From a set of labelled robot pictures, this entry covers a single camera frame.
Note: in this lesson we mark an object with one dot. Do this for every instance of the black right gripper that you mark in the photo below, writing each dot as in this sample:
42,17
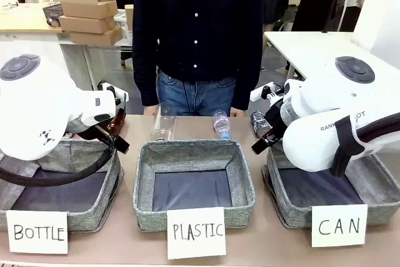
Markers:
275,120

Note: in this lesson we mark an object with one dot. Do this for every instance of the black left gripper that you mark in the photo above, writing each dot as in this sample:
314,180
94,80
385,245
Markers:
93,134

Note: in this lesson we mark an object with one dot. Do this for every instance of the black white patterned can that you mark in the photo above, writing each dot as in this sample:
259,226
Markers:
259,123

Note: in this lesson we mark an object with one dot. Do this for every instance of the brown glass bottle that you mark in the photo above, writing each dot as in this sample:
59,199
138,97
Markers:
118,123

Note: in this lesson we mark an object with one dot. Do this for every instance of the pink label water bottle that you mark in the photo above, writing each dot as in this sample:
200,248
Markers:
222,124

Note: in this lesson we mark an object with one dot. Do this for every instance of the large clear plastic bottle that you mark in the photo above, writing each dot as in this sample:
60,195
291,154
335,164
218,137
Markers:
163,123

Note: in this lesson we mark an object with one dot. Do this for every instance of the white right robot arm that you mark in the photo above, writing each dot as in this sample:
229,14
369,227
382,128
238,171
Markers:
312,142

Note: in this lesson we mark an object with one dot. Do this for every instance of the person's right forearm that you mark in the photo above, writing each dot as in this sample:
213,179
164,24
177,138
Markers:
145,79

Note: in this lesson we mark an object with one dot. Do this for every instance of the person's left forearm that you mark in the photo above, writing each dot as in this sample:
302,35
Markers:
248,82

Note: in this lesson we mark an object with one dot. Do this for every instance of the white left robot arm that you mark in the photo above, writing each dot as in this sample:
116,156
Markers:
31,107

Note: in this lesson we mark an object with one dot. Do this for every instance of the grey fabric plastic basket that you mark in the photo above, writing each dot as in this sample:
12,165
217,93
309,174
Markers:
193,157

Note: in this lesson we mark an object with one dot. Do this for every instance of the grey fabric bottle basket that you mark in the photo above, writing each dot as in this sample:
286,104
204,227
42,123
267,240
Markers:
93,214

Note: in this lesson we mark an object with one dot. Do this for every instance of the grey fabric can basket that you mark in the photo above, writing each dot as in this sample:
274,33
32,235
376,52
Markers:
297,210

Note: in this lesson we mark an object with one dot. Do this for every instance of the white CAN paper label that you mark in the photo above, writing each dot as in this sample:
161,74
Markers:
339,226

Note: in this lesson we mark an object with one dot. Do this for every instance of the person's left hand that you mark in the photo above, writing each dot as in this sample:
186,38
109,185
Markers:
238,112

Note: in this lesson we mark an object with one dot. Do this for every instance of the person's right hand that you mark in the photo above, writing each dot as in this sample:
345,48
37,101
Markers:
150,110

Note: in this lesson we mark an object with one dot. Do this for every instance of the blue jeans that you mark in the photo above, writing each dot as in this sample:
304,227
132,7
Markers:
197,98

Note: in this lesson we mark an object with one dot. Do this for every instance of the white table with boxes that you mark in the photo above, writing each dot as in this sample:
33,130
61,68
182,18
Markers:
93,57

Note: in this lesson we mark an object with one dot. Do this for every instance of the flat closed cardboard box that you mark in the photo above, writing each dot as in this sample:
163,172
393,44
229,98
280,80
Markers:
87,24
97,38

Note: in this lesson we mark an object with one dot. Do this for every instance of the white PLASTIC paper label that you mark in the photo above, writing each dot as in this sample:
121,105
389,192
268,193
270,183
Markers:
197,232

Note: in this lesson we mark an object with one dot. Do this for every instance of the white BOTTLE paper label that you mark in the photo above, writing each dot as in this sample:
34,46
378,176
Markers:
37,232

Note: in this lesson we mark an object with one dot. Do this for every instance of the small upright cardboard box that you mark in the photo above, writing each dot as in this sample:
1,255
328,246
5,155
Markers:
129,17

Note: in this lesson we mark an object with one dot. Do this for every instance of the person in dark shirt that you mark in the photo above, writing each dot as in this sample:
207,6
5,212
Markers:
197,23

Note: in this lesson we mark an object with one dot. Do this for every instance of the open cardboard box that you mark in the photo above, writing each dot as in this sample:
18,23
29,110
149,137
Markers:
89,1

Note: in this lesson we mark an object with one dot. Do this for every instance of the black plastic crate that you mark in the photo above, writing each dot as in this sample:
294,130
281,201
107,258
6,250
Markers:
52,12

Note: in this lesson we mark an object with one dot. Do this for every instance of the wooden top table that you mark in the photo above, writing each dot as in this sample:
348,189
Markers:
22,21

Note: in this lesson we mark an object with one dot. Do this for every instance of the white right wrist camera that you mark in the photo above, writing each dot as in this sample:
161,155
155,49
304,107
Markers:
265,92

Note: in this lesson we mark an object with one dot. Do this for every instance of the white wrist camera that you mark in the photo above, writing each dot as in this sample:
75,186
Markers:
265,92
109,87

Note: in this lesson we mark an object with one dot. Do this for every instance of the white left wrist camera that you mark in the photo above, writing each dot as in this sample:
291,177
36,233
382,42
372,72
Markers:
109,87

